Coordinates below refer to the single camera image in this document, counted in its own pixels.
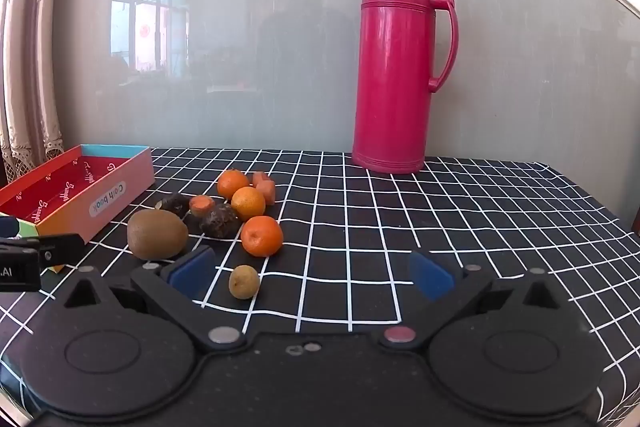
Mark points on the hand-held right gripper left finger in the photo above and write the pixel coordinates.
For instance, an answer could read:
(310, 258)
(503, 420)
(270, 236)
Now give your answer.
(192, 271)

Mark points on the orange mandarin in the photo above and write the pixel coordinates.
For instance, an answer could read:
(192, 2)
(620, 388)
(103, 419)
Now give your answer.
(248, 203)
(233, 183)
(262, 235)

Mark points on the large dark water chestnut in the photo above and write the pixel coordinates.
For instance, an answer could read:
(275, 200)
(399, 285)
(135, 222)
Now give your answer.
(220, 221)

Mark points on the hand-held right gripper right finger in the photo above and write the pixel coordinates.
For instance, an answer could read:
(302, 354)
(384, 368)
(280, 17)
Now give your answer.
(430, 278)

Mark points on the colourful cardboard box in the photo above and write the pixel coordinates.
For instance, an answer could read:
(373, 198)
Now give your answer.
(75, 177)

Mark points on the pink thermos jug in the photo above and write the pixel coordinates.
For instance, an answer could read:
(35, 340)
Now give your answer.
(395, 82)

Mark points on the carrot piece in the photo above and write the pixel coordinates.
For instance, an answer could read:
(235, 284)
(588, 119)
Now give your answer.
(202, 205)
(259, 178)
(267, 193)

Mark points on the small brown kiwi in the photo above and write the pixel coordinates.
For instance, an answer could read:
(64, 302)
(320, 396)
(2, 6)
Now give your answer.
(244, 282)

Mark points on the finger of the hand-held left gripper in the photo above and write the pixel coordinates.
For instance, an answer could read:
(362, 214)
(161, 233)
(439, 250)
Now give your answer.
(60, 249)

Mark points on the black white checked tablecloth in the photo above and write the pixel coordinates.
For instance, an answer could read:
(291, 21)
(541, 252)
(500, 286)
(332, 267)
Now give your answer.
(350, 232)

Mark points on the large brown kiwi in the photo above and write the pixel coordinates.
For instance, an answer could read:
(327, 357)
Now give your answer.
(157, 234)

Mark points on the beige lace-trimmed curtain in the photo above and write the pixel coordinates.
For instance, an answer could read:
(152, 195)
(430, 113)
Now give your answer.
(30, 57)

